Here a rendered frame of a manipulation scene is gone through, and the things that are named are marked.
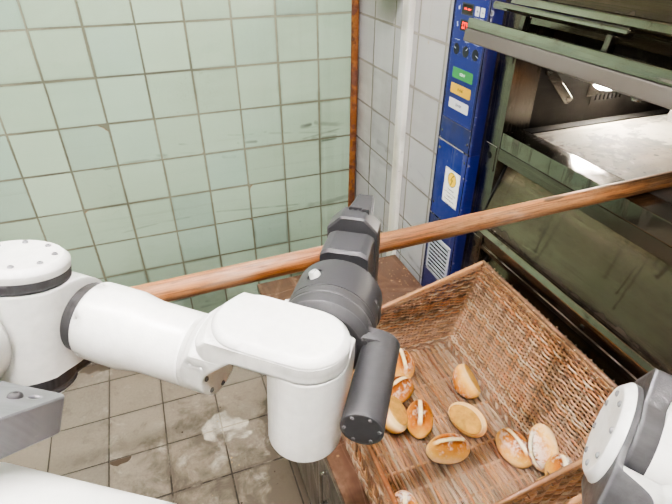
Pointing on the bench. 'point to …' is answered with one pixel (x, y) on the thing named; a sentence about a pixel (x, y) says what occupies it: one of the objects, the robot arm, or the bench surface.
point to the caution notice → (451, 187)
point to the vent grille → (438, 258)
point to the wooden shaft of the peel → (401, 238)
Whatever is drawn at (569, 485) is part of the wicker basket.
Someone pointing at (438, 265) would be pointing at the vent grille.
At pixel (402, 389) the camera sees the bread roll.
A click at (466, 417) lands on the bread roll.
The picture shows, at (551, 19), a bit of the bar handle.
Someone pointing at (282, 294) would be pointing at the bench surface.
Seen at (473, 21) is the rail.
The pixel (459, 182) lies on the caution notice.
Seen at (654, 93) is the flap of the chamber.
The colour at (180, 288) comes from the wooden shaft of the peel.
